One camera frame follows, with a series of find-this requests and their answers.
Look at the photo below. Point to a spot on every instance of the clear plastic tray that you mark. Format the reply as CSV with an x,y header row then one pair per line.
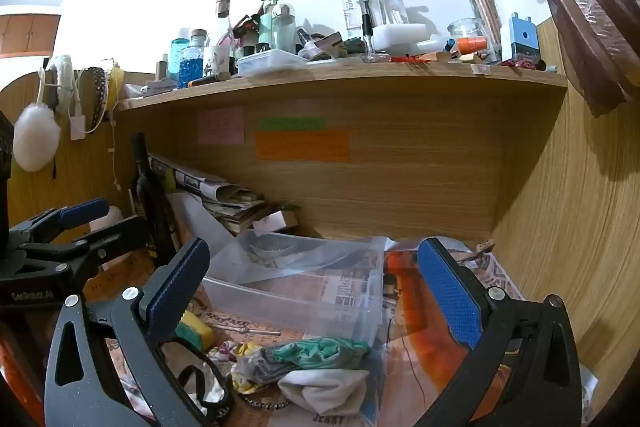
x,y
270,63

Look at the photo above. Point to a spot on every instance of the clear plastic storage container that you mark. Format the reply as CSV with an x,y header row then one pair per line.
x,y
300,287

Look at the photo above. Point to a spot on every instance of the tall jar of sticks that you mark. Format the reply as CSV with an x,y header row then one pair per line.
x,y
486,14

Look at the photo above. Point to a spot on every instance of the orange capped tube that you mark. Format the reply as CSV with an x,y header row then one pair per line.
x,y
474,44

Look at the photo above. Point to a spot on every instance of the white paper tag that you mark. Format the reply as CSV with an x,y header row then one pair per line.
x,y
77,128

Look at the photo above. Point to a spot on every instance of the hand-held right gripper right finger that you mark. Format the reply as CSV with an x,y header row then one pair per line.
x,y
450,294

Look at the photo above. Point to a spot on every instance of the dark wine bottle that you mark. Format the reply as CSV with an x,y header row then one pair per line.
x,y
146,194

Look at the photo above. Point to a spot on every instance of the blue box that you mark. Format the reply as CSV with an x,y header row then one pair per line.
x,y
523,42

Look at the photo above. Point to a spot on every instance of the stack of folded newspapers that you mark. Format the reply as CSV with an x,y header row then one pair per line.
x,y
222,197

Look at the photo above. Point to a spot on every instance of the white fluffy puff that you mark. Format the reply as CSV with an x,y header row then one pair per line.
x,y
32,139

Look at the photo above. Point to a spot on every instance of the orange sticky note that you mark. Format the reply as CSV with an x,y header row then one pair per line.
x,y
302,146

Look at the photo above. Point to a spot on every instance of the wooden cabinet doors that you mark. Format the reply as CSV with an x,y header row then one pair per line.
x,y
25,34

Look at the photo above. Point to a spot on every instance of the small white cardboard box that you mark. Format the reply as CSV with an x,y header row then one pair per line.
x,y
275,220

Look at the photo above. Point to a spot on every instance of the glass bottle with cork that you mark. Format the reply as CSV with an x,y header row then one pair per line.
x,y
223,19

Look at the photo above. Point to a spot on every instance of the white paper sheet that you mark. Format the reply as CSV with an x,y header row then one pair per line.
x,y
197,219

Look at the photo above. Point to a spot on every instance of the black pen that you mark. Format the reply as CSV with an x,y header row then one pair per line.
x,y
367,27

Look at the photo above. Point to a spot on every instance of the yellow green sponge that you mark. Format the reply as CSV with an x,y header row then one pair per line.
x,y
196,331

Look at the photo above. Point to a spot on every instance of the pink sticky note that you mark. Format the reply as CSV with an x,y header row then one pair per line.
x,y
220,126

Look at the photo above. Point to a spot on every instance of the green sticky note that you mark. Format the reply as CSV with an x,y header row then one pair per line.
x,y
292,124

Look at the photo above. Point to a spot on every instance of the yellow floral cloth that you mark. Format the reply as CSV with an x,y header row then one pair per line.
x,y
232,354

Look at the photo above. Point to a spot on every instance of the brown plastic bag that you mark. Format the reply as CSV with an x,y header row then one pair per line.
x,y
590,7

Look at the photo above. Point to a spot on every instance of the mint green pump bottle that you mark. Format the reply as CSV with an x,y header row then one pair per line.
x,y
269,19

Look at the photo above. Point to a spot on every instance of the green knit cloth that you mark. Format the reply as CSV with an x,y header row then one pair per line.
x,y
320,352

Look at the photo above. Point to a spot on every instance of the wooden shelf board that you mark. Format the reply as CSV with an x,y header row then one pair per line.
x,y
350,81

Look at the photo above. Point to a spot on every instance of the clear bottle silver cap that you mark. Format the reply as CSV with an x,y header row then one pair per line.
x,y
284,29

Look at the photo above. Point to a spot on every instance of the blue bead jar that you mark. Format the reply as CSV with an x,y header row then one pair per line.
x,y
192,67

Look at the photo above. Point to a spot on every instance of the brown lipstick tube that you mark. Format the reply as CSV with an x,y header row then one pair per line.
x,y
207,80

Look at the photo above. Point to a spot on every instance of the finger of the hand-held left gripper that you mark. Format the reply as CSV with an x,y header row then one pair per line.
x,y
82,212
117,234

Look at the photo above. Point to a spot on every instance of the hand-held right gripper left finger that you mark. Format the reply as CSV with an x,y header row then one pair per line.
x,y
182,279

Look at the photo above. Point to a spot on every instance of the small metal pin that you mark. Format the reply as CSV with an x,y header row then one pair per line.
x,y
255,331

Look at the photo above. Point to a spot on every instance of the studded dark headband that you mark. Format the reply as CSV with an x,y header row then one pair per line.
x,y
98,99

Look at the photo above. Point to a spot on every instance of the white printed mug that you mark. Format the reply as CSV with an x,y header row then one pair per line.
x,y
216,61

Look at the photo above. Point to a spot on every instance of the white plastic box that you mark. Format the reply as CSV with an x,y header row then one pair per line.
x,y
400,36

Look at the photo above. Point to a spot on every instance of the round glass jar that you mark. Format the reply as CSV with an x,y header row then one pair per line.
x,y
465,29

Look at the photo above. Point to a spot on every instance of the blue liquid bottle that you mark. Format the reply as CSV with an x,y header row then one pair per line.
x,y
178,54

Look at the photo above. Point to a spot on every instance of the white sock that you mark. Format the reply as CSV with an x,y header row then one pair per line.
x,y
325,389

